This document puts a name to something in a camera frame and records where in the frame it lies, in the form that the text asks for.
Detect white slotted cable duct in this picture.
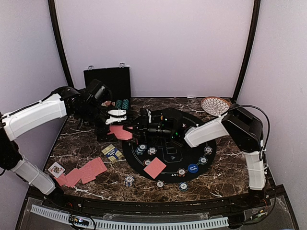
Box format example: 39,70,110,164
30,205,229,230

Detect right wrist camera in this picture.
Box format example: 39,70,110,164
162,108,183,129

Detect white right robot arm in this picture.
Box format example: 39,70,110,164
122,105,266,208

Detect brown poker chip stack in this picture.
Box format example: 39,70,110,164
156,180,165,190

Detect gold card box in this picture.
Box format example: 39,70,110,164
101,144,123,163

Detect black poker chip case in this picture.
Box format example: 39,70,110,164
83,62,132,120

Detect spilled red cards on table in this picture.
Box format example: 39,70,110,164
54,157,107,187

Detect blue round blind button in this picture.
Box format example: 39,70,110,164
188,163,199,173

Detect red cards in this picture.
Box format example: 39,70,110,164
144,157,166,179
54,157,107,187

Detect blue tan chip stack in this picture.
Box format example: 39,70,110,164
204,146,213,155
147,147,157,156

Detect green and blue chip row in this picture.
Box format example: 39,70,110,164
115,100,122,109

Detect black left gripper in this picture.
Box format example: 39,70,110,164
77,102,118,142

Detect black right frame post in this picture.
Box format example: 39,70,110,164
232,0,261,103

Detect face-up queen card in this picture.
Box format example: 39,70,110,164
48,162,65,178

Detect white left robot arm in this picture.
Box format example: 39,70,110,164
0,85,127,209

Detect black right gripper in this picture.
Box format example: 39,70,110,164
123,116,174,143

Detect red card deck in case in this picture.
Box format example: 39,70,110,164
101,101,115,107

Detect red card deck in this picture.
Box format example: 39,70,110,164
101,101,115,107
109,125,133,140

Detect round black poker mat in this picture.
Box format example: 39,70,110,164
122,110,216,183

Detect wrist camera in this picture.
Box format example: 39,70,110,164
85,79,113,105
162,108,183,129

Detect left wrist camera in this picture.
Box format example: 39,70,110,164
85,79,113,105

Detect teal and blue chip row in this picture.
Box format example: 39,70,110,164
121,99,130,110

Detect blue chip stack on table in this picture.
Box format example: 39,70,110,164
124,175,135,187

